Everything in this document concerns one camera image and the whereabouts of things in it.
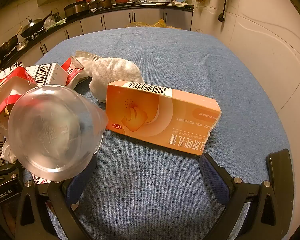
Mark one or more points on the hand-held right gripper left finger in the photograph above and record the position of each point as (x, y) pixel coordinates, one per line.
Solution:
(76, 187)

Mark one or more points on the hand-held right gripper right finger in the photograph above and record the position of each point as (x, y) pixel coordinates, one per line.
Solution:
(212, 180)

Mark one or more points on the clear plastic cup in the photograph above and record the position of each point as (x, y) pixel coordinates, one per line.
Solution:
(52, 135)

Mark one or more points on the orange medicine box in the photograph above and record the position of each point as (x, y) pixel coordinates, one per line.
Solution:
(152, 115)

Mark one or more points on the red white carton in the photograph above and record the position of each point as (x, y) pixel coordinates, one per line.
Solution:
(7, 80)

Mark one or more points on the red white snack packet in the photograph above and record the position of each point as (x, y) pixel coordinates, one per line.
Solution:
(73, 76)

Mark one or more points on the white barcode box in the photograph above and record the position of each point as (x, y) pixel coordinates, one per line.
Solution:
(47, 72)

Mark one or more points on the white sock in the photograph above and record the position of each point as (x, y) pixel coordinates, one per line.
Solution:
(115, 70)

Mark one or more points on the blue tablecloth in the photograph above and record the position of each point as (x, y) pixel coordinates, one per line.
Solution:
(165, 55)

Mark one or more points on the black frying pan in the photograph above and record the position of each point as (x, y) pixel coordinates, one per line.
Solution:
(6, 47)

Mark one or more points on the black wok with lid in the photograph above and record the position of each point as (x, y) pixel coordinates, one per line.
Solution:
(33, 26)

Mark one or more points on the green cloth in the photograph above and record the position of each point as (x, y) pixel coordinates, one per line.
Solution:
(56, 23)

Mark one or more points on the yellow plastic bag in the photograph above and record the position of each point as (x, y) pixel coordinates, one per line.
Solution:
(157, 23)

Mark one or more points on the grey kitchen base cabinets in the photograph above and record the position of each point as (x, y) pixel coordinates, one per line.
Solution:
(145, 17)

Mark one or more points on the black rice cooker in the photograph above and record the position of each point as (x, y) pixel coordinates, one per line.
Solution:
(75, 10)

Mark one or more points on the cutting board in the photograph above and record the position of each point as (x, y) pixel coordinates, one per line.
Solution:
(181, 3)

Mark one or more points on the black kitchen countertop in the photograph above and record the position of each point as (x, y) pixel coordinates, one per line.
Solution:
(152, 7)

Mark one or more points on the metal cooking pot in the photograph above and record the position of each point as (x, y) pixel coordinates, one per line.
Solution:
(102, 2)

